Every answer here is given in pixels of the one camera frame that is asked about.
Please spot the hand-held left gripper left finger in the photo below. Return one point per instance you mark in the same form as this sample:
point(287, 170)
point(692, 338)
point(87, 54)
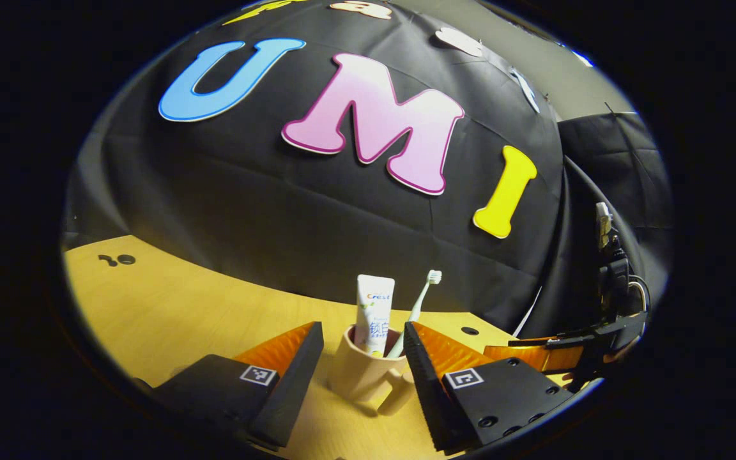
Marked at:
point(294, 383)

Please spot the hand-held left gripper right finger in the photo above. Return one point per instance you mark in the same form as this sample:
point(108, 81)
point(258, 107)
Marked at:
point(429, 383)

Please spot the wooden desktop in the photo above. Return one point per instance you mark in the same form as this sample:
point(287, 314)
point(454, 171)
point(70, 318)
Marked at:
point(183, 319)

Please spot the beige cup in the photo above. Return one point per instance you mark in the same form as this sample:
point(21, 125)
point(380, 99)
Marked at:
point(355, 377)

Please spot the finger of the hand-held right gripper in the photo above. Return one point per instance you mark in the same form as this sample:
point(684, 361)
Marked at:
point(559, 341)
point(553, 359)

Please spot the black backdrop cloth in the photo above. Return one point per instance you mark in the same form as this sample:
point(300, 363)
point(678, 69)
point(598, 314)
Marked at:
point(278, 191)

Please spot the white toothpaste tube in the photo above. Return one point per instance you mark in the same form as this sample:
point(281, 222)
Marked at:
point(374, 306)

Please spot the light green toothbrush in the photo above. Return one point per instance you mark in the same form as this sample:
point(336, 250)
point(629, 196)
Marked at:
point(420, 297)

